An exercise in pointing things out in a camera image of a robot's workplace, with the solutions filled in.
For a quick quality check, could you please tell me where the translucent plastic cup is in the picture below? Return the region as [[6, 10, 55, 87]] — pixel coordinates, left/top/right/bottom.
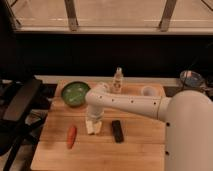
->
[[141, 86, 157, 96]]

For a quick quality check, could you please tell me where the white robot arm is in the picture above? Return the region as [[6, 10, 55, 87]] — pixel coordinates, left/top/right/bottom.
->
[[86, 83, 213, 171]]

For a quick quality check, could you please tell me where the green ceramic bowl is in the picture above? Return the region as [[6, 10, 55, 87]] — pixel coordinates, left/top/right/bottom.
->
[[61, 81, 90, 107]]

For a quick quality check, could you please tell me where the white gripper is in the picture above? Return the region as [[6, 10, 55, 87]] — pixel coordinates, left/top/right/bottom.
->
[[86, 105, 104, 135]]

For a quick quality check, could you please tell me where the blue round plate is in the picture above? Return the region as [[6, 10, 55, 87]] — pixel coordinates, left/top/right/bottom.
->
[[180, 70, 204, 88]]

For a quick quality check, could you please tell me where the black rectangular bar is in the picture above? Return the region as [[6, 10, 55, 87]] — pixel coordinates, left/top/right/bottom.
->
[[112, 120, 124, 143]]

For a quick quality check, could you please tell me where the clear glass bottle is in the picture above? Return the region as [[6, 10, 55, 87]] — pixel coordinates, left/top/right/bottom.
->
[[112, 67, 123, 94]]

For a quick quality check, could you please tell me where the orange carrot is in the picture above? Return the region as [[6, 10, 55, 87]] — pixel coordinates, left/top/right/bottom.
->
[[67, 126, 77, 149]]

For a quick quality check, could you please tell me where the white sponge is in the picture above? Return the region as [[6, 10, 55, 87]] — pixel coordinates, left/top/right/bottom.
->
[[88, 122, 100, 135]]

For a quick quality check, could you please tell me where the black office chair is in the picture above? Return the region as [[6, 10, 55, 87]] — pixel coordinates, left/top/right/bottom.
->
[[0, 78, 51, 171]]

